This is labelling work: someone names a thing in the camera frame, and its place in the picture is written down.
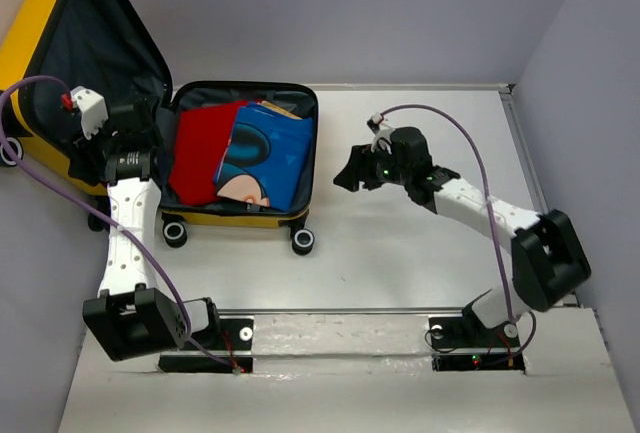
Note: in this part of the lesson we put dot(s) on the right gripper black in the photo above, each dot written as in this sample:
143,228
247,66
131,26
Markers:
359,168

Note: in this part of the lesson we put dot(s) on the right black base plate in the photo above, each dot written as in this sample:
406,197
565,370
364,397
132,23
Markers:
459,346

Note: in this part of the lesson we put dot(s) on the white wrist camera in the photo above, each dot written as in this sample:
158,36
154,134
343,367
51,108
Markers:
90,105
380,125

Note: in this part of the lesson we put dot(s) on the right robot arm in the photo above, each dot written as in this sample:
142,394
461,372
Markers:
548,261

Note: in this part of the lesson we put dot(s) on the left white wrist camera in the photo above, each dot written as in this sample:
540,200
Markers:
90,105

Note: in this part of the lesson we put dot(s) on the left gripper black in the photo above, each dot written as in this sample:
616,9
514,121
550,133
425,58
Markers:
82,152

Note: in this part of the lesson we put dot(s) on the blue cartoon cloth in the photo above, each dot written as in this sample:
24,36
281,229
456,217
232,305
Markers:
265,157

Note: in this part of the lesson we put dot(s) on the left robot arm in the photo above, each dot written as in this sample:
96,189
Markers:
138,310

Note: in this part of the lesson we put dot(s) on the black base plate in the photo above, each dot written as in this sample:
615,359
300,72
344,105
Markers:
459,346
232,345

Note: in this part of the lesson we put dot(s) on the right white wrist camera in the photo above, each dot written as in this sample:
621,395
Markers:
380,125

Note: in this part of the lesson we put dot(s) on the yellow hard-shell suitcase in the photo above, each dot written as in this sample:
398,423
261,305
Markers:
54,46

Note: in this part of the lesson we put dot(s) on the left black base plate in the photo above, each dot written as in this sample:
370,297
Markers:
232,345

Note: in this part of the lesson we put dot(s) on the red cloth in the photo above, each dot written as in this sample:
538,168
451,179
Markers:
202,139

